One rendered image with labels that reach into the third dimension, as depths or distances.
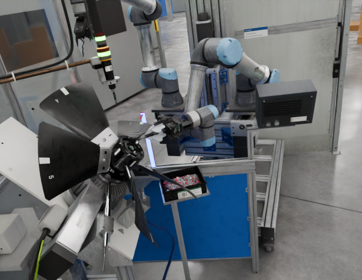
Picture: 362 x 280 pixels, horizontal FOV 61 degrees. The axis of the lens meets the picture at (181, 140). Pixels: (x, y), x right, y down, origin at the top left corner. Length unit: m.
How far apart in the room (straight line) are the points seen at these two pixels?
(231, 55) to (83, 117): 0.69
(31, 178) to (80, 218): 0.27
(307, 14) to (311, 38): 0.21
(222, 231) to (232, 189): 0.32
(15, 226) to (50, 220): 0.47
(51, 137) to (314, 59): 2.55
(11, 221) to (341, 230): 2.12
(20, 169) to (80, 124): 0.26
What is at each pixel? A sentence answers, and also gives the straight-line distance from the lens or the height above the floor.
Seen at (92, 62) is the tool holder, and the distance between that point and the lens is 1.13.
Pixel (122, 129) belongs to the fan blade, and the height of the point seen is 1.19.
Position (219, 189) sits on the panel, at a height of 0.68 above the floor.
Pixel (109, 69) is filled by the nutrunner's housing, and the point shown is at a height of 1.50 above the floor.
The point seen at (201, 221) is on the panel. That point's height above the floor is 0.44.
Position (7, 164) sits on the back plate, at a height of 1.27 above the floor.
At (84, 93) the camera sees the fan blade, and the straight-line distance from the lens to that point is 1.27.
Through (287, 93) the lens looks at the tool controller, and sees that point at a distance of 1.50.
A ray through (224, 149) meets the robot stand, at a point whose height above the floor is 0.74.
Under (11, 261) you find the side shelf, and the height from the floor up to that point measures 0.86.
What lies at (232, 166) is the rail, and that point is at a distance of 1.68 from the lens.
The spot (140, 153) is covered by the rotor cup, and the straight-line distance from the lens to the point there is 1.17.
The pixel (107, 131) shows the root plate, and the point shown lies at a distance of 1.21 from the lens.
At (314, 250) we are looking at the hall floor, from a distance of 2.41.
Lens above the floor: 1.72
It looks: 26 degrees down
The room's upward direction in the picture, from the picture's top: 9 degrees counter-clockwise
